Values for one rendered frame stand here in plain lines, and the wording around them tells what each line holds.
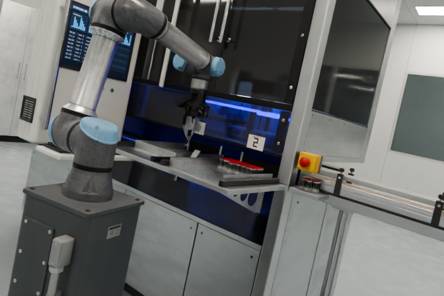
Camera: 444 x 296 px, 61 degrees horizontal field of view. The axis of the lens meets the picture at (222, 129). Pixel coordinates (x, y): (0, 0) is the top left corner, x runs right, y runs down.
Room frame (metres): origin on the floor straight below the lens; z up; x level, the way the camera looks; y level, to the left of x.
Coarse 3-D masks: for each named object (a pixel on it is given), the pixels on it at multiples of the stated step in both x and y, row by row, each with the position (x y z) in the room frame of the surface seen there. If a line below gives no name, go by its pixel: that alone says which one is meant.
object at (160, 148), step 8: (136, 144) 1.70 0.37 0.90; (144, 144) 1.67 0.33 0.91; (152, 144) 1.78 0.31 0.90; (160, 144) 1.83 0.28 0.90; (168, 144) 1.87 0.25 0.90; (176, 144) 1.92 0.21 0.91; (152, 152) 1.63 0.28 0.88; (160, 152) 1.60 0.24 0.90; (168, 152) 1.57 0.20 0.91; (176, 152) 1.81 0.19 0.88; (184, 152) 1.87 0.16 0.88; (192, 152) 1.94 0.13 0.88
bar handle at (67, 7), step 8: (64, 8) 1.66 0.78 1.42; (64, 16) 1.65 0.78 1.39; (64, 24) 1.66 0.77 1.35; (64, 32) 1.66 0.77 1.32; (64, 40) 1.67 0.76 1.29; (56, 56) 1.65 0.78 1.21; (56, 64) 1.65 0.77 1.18; (56, 72) 1.66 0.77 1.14; (56, 80) 1.66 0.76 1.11; (48, 96) 1.65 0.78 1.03; (48, 104) 1.65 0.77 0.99; (48, 112) 1.66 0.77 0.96; (48, 120) 1.66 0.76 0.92
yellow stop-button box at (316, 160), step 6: (300, 156) 1.50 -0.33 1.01; (306, 156) 1.48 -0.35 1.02; (312, 156) 1.47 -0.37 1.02; (318, 156) 1.48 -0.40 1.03; (312, 162) 1.47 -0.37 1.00; (318, 162) 1.49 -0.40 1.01; (300, 168) 1.49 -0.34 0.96; (306, 168) 1.48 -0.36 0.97; (312, 168) 1.46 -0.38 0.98; (318, 168) 1.50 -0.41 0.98
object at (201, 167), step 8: (176, 160) 1.39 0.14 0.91; (184, 160) 1.47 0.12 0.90; (192, 160) 1.51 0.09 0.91; (200, 160) 1.55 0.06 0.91; (208, 160) 1.59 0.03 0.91; (216, 160) 1.64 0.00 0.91; (184, 168) 1.36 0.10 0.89; (192, 168) 1.34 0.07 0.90; (200, 168) 1.32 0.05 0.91; (208, 168) 1.52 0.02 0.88; (216, 168) 1.57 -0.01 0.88; (200, 176) 1.31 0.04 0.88; (208, 176) 1.29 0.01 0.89; (216, 176) 1.27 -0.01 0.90; (224, 176) 1.26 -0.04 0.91; (232, 176) 1.30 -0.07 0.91; (240, 176) 1.34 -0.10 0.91; (248, 176) 1.38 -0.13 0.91; (256, 176) 1.43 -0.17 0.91; (264, 176) 1.48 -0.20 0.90
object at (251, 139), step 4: (248, 136) 1.66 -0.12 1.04; (252, 136) 1.65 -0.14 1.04; (256, 136) 1.63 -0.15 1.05; (248, 140) 1.66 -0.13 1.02; (252, 140) 1.64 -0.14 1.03; (256, 140) 1.63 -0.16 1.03; (260, 140) 1.62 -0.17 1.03; (264, 140) 1.61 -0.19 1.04; (248, 144) 1.65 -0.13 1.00; (252, 144) 1.64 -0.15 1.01; (256, 144) 1.63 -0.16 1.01; (260, 144) 1.62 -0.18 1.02; (252, 148) 1.64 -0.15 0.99; (256, 148) 1.63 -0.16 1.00; (260, 148) 1.62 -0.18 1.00
